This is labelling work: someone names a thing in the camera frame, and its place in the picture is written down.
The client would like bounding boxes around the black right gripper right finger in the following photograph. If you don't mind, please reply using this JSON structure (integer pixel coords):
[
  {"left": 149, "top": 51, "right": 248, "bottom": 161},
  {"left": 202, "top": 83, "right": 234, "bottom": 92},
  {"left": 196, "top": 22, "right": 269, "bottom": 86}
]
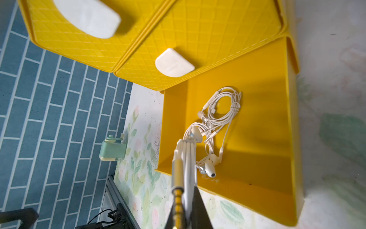
[{"left": 191, "top": 187, "right": 213, "bottom": 229}]

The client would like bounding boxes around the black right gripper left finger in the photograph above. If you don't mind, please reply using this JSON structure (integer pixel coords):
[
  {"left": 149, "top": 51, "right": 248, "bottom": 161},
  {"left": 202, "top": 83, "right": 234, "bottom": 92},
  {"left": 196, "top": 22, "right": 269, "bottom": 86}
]
[{"left": 165, "top": 197, "right": 178, "bottom": 229}]

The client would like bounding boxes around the yellow drawer cabinet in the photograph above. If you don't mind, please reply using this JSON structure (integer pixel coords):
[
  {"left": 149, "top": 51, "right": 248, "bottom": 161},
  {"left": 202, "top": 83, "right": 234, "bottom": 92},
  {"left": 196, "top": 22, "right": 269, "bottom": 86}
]
[{"left": 19, "top": 1, "right": 304, "bottom": 226}]

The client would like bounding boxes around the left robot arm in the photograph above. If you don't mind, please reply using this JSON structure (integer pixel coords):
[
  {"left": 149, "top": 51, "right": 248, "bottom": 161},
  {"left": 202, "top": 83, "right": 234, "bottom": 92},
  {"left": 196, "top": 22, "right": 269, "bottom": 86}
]
[{"left": 1, "top": 208, "right": 39, "bottom": 229}]

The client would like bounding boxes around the green and cream box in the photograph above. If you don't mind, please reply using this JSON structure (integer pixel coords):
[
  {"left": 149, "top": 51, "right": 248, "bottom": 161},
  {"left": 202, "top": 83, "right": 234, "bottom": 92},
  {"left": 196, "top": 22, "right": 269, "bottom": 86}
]
[{"left": 99, "top": 133, "right": 127, "bottom": 161}]

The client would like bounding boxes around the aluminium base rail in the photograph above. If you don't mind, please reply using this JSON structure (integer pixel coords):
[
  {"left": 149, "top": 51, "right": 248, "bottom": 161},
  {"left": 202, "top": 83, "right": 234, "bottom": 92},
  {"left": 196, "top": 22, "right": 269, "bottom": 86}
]
[{"left": 97, "top": 176, "right": 140, "bottom": 229}]

